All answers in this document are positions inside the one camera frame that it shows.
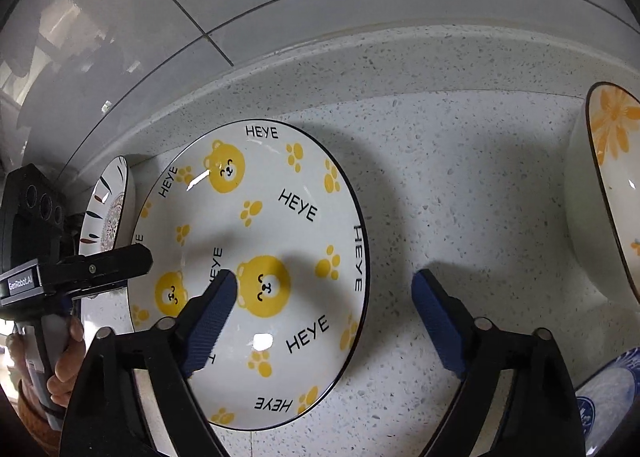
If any white plate with yellow bears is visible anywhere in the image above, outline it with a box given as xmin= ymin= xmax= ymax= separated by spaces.
xmin=127 ymin=119 xmax=370 ymax=430

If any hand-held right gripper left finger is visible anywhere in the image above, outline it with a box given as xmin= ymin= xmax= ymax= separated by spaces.
xmin=60 ymin=269 xmax=238 ymax=457

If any person's left hand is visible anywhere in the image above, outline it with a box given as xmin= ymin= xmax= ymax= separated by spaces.
xmin=7 ymin=314 xmax=86 ymax=410

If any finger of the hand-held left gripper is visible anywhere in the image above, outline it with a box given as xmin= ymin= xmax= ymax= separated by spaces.
xmin=56 ymin=243 xmax=154 ymax=300

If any blue patterned plate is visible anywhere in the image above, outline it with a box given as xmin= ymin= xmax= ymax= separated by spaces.
xmin=572 ymin=347 xmax=640 ymax=457

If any white bowl with orange flowers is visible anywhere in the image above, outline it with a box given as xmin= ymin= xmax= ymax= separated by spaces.
xmin=565 ymin=82 xmax=640 ymax=305

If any white plate with leaf pattern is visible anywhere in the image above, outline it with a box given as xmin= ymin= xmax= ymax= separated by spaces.
xmin=79 ymin=155 xmax=137 ymax=258

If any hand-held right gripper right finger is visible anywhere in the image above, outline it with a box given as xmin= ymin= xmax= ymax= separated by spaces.
xmin=411 ymin=268 xmax=586 ymax=457

